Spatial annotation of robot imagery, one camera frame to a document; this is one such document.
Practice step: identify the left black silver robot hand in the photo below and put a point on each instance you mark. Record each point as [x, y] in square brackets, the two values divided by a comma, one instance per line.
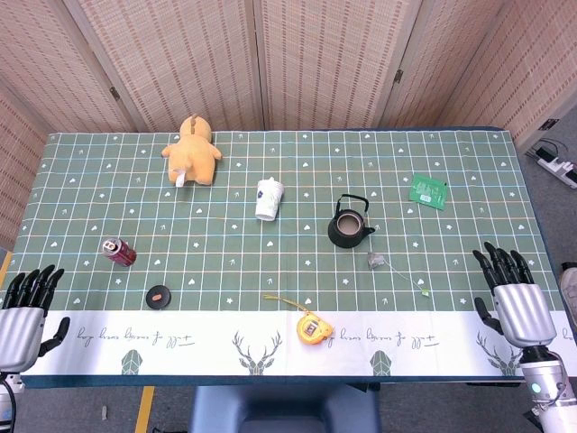
[18, 334]

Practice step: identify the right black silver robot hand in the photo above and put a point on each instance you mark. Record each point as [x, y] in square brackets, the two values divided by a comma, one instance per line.
[523, 311]

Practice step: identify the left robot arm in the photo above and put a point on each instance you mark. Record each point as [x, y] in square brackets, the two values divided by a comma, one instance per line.
[6, 397]

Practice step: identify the black round lid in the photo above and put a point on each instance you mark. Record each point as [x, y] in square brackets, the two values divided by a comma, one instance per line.
[157, 297]

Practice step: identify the black cast iron teapot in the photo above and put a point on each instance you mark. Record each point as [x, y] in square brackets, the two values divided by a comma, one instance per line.
[346, 230]

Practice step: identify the person's shoe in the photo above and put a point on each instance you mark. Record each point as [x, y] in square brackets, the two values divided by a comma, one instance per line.
[570, 288]

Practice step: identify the red soda can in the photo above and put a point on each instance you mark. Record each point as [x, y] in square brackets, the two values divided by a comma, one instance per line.
[121, 252]

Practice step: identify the white power strip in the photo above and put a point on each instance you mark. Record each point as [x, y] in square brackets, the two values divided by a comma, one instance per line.
[556, 164]

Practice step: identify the green packet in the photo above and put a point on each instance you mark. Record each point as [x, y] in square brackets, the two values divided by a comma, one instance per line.
[427, 191]

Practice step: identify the blue table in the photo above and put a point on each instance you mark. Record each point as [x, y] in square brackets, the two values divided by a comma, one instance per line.
[180, 381]

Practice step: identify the yellow tape measure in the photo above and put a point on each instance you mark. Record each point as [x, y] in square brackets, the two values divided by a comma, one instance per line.
[312, 328]

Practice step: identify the orange plush toy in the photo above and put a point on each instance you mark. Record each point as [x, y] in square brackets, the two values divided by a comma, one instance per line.
[194, 158]

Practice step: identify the blue chair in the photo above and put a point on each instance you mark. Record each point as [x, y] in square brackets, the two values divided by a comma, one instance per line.
[288, 410]

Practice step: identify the green checked tablecloth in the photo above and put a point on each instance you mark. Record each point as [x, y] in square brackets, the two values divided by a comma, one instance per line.
[270, 270]

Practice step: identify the white paper cup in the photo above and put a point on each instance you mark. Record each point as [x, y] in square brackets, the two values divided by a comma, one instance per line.
[268, 200]

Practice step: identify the woven folding screen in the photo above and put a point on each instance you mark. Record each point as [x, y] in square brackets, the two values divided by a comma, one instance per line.
[315, 58]

